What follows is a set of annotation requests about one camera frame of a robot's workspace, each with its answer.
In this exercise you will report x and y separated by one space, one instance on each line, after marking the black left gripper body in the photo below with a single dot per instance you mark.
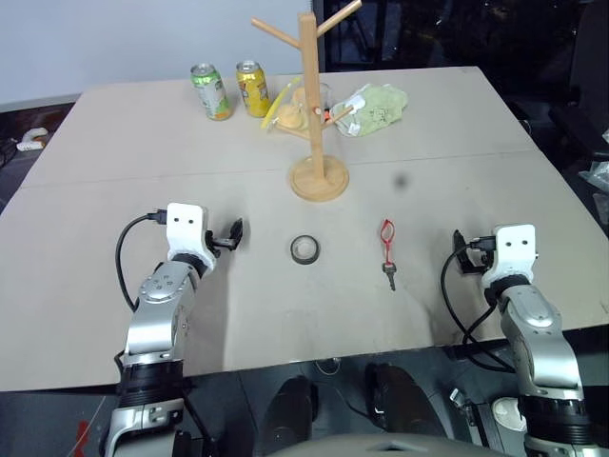
220 241

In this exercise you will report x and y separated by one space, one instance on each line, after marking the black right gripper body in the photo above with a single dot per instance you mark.
479 259

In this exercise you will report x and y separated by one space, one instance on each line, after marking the white round floor object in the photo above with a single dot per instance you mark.
508 413

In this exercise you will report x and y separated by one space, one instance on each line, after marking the wooden tree hanger stand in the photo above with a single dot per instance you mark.
316 143

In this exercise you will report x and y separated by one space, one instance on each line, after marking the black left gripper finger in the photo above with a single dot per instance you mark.
237 227
235 243

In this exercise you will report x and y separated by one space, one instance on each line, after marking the grey robot torso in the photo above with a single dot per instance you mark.
390 447

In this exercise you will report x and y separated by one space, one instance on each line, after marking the black chair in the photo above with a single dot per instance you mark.
587 71

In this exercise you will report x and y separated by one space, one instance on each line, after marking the small metal bracket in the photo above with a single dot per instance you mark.
460 400

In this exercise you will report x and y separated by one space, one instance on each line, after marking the black tape roll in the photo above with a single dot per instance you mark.
304 259

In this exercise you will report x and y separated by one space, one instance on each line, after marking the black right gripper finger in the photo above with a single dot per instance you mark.
465 264
458 240

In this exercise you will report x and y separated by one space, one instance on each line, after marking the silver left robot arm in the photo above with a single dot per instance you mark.
159 304

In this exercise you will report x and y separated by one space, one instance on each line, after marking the green drink can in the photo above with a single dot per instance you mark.
212 93

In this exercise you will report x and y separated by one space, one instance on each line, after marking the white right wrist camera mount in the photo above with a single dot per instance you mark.
514 252

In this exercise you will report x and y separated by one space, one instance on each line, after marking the dark rounded robot foot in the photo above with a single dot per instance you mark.
291 409
402 400

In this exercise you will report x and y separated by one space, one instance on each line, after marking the small orange object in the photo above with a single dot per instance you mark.
326 114

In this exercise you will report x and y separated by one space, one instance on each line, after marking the yellow drink can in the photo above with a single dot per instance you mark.
253 90

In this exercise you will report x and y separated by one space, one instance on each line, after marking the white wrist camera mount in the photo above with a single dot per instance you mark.
185 233
514 252

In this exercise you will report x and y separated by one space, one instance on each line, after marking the pale green crumpled bag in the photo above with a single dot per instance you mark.
376 107

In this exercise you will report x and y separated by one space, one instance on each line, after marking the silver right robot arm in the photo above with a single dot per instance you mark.
537 328

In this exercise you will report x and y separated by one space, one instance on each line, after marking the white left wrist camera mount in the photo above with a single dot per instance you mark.
185 233

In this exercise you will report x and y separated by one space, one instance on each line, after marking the clear bag of cookies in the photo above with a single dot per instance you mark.
288 116

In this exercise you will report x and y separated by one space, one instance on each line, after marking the clear plastic bag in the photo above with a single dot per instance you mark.
597 173

